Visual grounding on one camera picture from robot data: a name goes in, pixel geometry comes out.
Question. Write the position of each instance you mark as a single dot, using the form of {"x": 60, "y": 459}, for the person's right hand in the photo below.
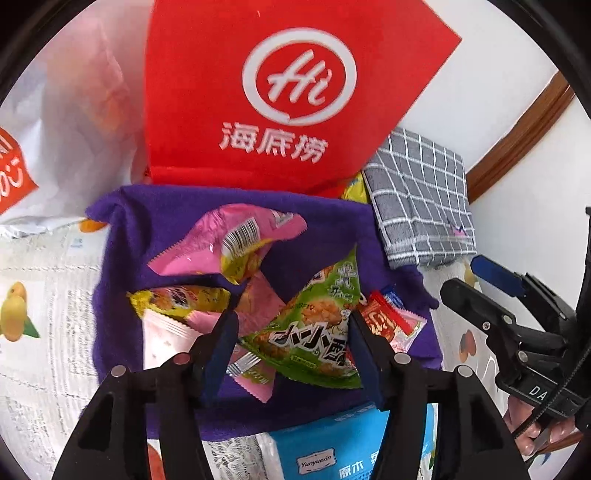
{"x": 521, "y": 438}

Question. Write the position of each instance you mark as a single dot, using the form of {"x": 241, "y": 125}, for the red snack packet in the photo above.
{"x": 388, "y": 323}

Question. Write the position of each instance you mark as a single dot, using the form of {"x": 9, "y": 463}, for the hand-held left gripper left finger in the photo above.
{"x": 221, "y": 355}

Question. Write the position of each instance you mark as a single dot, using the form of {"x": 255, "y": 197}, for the fruit-printed table cover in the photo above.
{"x": 46, "y": 369}

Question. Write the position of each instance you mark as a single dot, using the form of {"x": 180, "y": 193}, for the green triangular snack packet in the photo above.
{"x": 304, "y": 323}

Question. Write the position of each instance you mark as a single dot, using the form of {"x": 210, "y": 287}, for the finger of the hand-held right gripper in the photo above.
{"x": 496, "y": 274}
{"x": 475, "y": 304}

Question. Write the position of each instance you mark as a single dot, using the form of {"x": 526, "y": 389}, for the wooden door frame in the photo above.
{"x": 521, "y": 134}

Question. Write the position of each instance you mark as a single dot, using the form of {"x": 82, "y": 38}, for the small blue snack packet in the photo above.
{"x": 392, "y": 297}

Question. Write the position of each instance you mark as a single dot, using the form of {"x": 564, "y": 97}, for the red paper bag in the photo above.
{"x": 207, "y": 115}

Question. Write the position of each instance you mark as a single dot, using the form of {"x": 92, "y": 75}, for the blue tissue pack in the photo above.
{"x": 323, "y": 452}

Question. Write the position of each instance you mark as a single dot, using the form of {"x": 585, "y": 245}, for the white plastic shopping bag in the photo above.
{"x": 69, "y": 115}

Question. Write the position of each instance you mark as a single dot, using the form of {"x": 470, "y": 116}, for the grey checked folded cloth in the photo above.
{"x": 415, "y": 207}

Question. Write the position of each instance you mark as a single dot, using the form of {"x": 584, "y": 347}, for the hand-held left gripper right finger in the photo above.
{"x": 367, "y": 364}

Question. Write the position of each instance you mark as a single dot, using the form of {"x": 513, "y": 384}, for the yellow triangular snack packet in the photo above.
{"x": 175, "y": 300}

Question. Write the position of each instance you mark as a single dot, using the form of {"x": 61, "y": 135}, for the pale pink snack packet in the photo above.
{"x": 171, "y": 341}

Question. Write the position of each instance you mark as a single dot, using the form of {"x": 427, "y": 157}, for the large pink yellow snack packet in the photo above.
{"x": 207, "y": 244}

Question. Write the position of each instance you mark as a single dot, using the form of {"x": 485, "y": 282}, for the purple cloth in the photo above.
{"x": 120, "y": 277}

